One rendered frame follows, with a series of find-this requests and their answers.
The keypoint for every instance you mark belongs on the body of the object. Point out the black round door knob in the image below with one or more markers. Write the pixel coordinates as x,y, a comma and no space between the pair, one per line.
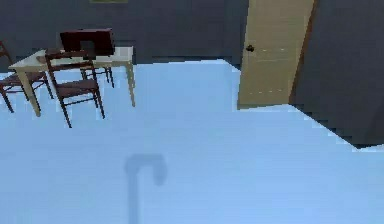
250,48

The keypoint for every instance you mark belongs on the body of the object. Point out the beige room door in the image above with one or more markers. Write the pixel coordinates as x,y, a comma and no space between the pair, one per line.
273,56

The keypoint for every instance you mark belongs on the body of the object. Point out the dark red wooden chair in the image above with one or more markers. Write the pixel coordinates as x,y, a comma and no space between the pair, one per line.
13,81
89,40
77,87

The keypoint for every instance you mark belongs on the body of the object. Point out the cream dining table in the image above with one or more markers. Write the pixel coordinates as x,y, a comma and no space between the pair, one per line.
30,62

